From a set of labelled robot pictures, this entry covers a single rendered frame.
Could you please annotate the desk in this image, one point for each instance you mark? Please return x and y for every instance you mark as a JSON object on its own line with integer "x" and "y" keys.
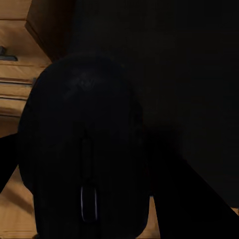
{"x": 183, "y": 56}

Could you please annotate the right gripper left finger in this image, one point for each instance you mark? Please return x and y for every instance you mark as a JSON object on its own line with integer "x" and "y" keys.
{"x": 8, "y": 158}

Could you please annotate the mouse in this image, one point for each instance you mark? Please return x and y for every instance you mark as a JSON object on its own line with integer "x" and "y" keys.
{"x": 81, "y": 153}

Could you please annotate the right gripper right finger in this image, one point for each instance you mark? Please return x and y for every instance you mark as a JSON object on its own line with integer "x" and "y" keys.
{"x": 187, "y": 207}

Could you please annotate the cabinet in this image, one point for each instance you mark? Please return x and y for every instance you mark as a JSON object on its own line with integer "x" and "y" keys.
{"x": 33, "y": 35}

